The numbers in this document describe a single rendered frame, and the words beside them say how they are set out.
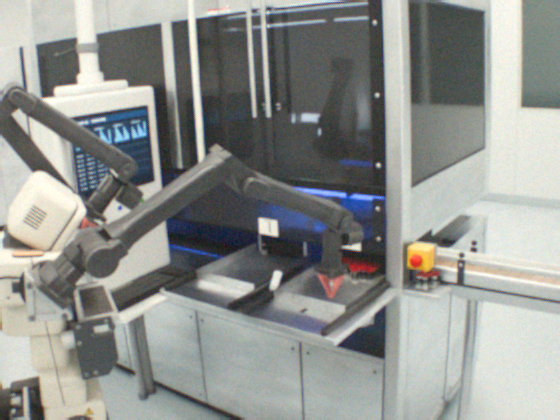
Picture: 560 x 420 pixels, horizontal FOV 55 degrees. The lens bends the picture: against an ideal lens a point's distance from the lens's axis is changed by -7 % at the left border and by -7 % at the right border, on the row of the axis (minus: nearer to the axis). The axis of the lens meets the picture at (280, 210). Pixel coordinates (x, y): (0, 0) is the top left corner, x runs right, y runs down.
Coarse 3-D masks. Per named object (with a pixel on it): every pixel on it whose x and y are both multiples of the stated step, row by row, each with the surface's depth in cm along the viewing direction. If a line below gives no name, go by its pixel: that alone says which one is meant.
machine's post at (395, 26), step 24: (384, 0) 161; (384, 24) 163; (408, 24) 165; (384, 48) 165; (408, 48) 166; (408, 72) 168; (408, 96) 170; (408, 120) 171; (408, 144) 173; (408, 168) 175; (408, 192) 177; (408, 216) 179; (408, 240) 182; (384, 408) 198
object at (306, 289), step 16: (304, 272) 193; (288, 288) 186; (304, 288) 187; (320, 288) 186; (352, 288) 185; (368, 288) 176; (304, 304) 174; (320, 304) 170; (336, 304) 166; (352, 304) 169
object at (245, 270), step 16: (240, 256) 218; (256, 256) 220; (272, 256) 219; (304, 256) 207; (208, 272) 204; (224, 272) 205; (240, 272) 204; (256, 272) 203; (272, 272) 203; (240, 288) 188
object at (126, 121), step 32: (64, 96) 196; (96, 96) 197; (128, 96) 210; (32, 128) 190; (96, 128) 198; (128, 128) 211; (64, 160) 188; (96, 160) 200; (160, 224) 232; (128, 256) 218; (160, 256) 234
